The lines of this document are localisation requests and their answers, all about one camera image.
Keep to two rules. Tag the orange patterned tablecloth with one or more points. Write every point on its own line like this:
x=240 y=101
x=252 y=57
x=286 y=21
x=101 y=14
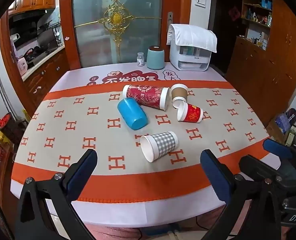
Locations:
x=108 y=213

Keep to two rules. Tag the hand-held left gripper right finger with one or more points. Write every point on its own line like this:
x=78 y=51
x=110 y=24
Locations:
x=216 y=177

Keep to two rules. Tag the white wall switch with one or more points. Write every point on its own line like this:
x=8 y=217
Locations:
x=201 y=1

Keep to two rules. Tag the brown kraft paper cup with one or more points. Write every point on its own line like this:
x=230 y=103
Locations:
x=179 y=94

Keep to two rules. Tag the range hood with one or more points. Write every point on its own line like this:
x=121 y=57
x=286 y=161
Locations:
x=30 y=20

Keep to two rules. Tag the tall red patterned cup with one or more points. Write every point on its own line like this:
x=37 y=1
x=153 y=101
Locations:
x=145 y=95

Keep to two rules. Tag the wooden kitchen counter cabinet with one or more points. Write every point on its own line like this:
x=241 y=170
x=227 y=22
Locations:
x=48 y=75

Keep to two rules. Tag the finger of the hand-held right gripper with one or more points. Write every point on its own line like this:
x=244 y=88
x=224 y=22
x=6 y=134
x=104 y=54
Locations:
x=256 y=167
x=277 y=149

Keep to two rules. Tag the wooden wall cabinet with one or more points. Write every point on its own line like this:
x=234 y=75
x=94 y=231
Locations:
x=282 y=75

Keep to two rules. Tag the white quilted cloth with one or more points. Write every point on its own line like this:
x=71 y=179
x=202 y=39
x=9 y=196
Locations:
x=191 y=36

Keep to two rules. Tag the blue plastic cup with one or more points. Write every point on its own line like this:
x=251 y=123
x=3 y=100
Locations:
x=130 y=112

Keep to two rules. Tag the blue printed box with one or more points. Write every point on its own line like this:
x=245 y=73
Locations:
x=283 y=123

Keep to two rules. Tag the wooden shelf unit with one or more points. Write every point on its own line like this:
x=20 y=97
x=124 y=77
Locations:
x=256 y=17

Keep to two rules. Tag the grey checked paper cup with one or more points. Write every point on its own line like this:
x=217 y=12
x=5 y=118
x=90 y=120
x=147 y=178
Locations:
x=163 y=143

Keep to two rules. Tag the white countertop appliance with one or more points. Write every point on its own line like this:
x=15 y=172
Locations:
x=190 y=60

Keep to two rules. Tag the small white bottle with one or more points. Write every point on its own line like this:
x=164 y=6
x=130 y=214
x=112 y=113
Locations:
x=140 y=60

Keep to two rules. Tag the small red paper cup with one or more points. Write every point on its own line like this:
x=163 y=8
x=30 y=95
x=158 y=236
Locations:
x=193 y=114

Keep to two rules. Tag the pink kitchen appliance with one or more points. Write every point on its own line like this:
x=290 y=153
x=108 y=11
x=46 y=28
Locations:
x=22 y=65

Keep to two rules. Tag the orange patterned blanket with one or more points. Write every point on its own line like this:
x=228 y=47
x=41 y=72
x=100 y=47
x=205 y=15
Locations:
x=88 y=126

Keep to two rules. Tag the teal canister with brown lid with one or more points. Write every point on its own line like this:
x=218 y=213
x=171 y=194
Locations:
x=156 y=58

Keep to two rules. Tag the frosted glass door gold ornament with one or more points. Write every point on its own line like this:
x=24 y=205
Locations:
x=95 y=17

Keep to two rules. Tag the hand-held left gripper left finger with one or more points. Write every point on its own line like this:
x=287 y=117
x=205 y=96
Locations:
x=81 y=170

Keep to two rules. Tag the red door decoration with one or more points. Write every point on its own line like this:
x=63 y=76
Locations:
x=234 y=13

